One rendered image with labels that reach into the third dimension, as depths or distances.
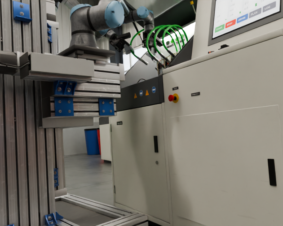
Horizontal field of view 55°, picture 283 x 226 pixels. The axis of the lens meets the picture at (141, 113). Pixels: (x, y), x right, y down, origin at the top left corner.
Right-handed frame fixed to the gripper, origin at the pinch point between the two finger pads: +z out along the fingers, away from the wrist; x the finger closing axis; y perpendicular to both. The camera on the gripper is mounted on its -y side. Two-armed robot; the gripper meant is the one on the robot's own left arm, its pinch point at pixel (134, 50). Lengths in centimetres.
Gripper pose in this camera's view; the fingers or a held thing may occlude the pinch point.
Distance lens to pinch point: 209.3
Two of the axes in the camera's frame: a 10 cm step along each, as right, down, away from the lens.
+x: -0.4, -2.8, -9.6
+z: 7.3, 6.5, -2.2
